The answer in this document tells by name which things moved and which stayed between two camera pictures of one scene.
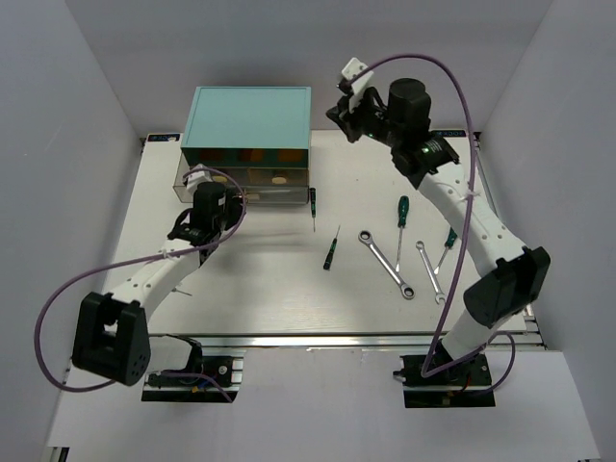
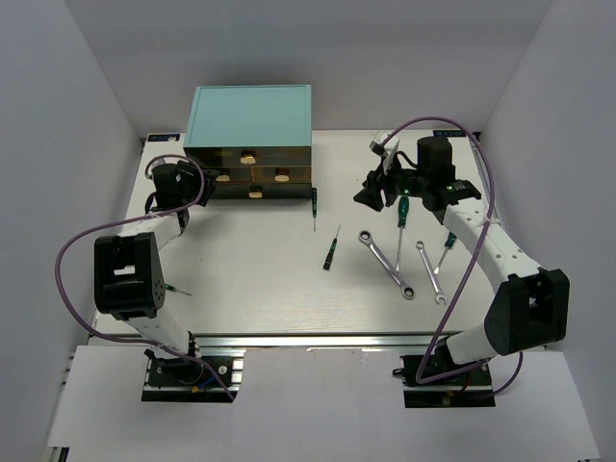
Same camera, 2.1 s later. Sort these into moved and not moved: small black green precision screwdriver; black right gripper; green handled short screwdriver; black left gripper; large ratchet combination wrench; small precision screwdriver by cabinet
Moved: black left gripper; black right gripper
Not moved: small black green precision screwdriver; green handled short screwdriver; large ratchet combination wrench; small precision screwdriver by cabinet
